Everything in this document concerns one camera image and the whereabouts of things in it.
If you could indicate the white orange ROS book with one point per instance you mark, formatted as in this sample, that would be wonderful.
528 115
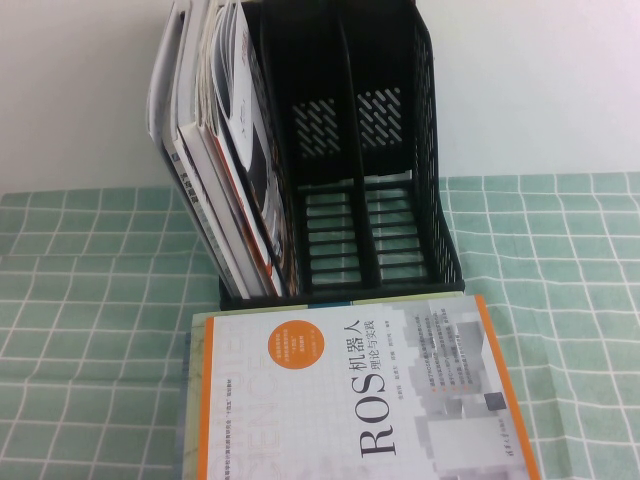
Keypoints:
350 400

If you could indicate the black plastic book holder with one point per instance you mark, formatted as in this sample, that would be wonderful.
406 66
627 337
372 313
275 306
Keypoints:
350 125

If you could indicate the yellow mechanical design book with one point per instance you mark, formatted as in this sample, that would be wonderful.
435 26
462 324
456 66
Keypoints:
192 400

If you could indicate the stack of magazines in rack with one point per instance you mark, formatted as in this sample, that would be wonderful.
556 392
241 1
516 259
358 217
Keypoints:
232 100

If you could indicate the thin grey white booklet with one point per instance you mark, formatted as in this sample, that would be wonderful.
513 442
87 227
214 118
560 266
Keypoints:
162 75

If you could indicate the green checked tablecloth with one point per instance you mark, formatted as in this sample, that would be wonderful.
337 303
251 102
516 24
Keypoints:
75 300

